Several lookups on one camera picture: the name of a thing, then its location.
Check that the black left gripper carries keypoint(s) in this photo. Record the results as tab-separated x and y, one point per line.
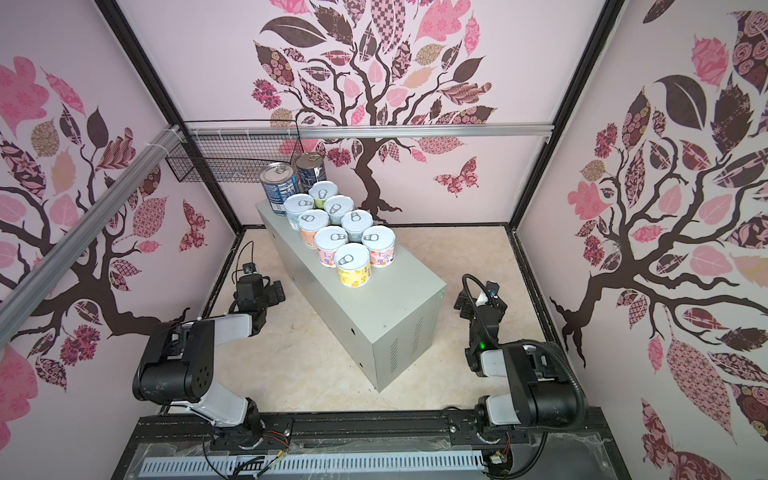
274	293

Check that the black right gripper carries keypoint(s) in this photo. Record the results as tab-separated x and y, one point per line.
464	300

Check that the pink label small can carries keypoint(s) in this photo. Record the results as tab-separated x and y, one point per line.
327	241

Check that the orange label small can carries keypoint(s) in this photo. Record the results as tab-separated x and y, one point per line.
310	223

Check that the yellow label small can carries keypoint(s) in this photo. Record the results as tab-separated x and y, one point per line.
352	262

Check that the teal label small can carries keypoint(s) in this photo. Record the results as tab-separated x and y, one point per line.
295	206

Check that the pale blue small can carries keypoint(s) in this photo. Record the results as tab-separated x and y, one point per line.
355	223

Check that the light green small can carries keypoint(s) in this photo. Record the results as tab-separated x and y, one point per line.
321	191

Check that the blue white label can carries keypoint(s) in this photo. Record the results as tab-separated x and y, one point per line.
279	182

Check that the pink floral small can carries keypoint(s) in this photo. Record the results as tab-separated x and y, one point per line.
380	241

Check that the dark blue tall can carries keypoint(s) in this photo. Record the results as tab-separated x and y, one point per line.
310	169

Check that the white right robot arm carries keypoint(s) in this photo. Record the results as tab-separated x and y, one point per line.
543	392

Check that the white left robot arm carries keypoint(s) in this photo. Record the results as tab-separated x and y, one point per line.
177	366

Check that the grey metal cabinet counter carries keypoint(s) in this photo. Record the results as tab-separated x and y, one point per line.
385	324

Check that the silver aluminium crossbar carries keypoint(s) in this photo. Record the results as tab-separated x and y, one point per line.
389	131

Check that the silver diagonal aluminium bar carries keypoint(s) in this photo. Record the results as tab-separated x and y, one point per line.
24	299

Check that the black wire mesh basket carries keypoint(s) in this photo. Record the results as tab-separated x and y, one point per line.
233	151

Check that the white slotted cable duct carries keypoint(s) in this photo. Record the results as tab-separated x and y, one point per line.
384	465

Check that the black aluminium frame rail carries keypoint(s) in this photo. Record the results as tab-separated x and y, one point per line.
587	452

